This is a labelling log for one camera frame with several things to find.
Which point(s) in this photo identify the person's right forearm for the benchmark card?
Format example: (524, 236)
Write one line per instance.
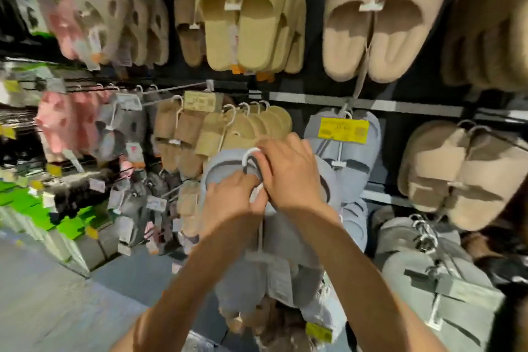
(363, 290)

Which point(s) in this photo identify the person's right hand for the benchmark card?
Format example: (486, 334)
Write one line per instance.
(291, 174)

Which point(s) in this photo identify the rows of slippers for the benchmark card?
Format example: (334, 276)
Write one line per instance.
(392, 34)

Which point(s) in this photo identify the rows of hanging sock packets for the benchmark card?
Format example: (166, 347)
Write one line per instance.
(20, 145)

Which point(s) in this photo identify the row of green white boxes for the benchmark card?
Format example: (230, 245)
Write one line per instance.
(70, 228)

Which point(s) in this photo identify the wall display of slippers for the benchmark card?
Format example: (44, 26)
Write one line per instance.
(412, 104)

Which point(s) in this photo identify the grey slippers pair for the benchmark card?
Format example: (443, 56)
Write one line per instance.
(284, 244)

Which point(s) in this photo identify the grey electronic price label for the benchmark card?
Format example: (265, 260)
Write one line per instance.
(130, 102)

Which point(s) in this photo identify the person's left forearm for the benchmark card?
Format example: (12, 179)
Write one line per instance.
(185, 294)

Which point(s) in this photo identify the beige electronic price label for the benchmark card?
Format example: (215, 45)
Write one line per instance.
(200, 101)

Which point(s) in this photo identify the small green white box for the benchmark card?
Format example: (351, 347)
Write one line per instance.
(31, 13)

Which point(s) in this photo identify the yellow paper price tag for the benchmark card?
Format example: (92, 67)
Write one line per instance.
(343, 130)

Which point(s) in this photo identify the person's left hand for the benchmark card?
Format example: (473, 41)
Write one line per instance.
(229, 199)

